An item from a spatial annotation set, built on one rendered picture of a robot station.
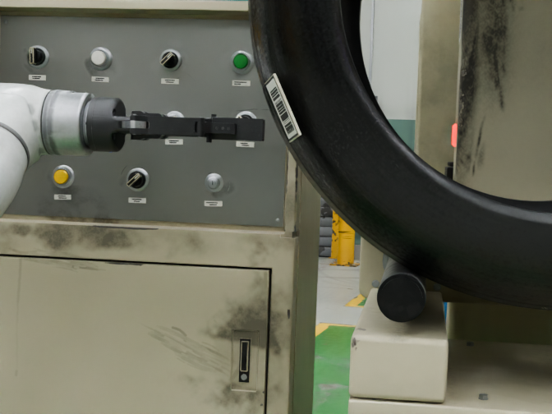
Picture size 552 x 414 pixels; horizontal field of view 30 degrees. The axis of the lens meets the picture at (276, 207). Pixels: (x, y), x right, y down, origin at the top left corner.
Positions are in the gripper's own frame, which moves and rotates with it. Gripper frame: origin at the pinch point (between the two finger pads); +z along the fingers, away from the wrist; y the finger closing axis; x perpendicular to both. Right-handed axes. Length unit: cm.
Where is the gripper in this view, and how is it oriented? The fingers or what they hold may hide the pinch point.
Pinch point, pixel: (238, 129)
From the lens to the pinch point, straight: 139.5
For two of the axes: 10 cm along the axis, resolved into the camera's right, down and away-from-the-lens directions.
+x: -0.4, 10.0, 0.5
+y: 1.4, -0.5, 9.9
